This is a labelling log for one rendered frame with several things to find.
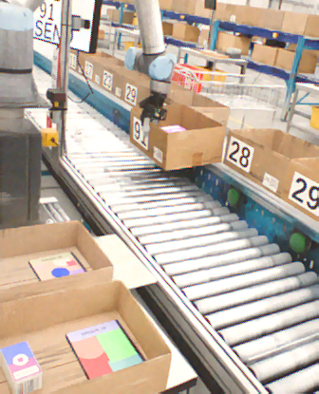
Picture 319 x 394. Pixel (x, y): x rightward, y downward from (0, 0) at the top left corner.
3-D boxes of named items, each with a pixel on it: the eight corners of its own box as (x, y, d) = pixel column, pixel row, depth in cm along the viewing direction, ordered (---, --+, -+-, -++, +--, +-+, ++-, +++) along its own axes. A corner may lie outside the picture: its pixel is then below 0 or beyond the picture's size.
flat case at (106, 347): (96, 398, 90) (96, 393, 89) (65, 338, 104) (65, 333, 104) (153, 376, 98) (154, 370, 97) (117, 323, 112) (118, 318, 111)
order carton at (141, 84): (121, 101, 292) (123, 75, 286) (160, 103, 307) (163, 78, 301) (147, 118, 262) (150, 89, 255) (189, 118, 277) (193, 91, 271)
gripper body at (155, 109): (150, 121, 188) (156, 93, 184) (140, 115, 194) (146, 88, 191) (165, 122, 192) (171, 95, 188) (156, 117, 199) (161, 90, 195)
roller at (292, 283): (183, 313, 128) (186, 299, 126) (309, 279, 155) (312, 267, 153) (193, 324, 124) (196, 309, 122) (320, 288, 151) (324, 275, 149)
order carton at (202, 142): (128, 141, 217) (129, 107, 210) (180, 135, 231) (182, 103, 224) (165, 171, 187) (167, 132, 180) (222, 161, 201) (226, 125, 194)
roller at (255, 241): (144, 266, 148) (146, 253, 146) (262, 243, 175) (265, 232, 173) (151, 273, 144) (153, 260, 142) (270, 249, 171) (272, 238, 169)
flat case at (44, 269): (50, 301, 116) (51, 296, 115) (28, 264, 129) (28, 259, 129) (98, 289, 124) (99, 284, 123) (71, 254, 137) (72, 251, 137)
